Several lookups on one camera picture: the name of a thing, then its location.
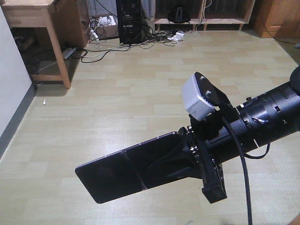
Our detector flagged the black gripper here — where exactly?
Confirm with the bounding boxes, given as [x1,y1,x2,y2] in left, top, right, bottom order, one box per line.
[148,109,239,203]

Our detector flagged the black foldable phone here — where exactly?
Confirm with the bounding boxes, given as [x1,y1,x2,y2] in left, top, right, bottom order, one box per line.
[75,132,183,203]

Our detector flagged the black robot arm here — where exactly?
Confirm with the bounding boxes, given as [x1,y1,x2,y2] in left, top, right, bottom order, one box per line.
[149,69,300,203]

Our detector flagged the wooden desk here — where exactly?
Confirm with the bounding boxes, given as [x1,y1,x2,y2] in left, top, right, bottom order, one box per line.
[0,0,90,89]

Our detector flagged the white power strip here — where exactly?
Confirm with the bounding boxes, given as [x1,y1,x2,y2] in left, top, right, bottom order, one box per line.
[167,32,184,42]

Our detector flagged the wooden low shelf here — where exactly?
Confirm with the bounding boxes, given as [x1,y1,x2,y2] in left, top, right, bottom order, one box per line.
[153,0,255,31]

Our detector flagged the black bag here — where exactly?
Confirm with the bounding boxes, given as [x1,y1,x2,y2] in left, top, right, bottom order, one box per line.
[167,5,191,23]

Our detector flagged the cardboard box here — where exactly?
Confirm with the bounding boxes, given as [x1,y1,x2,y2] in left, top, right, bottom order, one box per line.
[90,15,119,41]

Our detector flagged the grey power strip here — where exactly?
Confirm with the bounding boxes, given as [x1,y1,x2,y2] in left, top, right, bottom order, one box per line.
[62,48,76,60]

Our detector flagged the black computer tower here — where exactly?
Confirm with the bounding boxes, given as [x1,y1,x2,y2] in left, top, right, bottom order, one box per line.
[116,0,142,45]

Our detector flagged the wooden cabinet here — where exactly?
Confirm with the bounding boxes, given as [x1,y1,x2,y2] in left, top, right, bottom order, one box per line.
[252,0,300,38]

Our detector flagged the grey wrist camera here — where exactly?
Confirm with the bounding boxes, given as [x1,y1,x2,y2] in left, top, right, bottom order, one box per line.
[182,72,220,121]

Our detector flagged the tangled black floor cables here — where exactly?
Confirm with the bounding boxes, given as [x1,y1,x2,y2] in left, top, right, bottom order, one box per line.
[81,23,202,63]

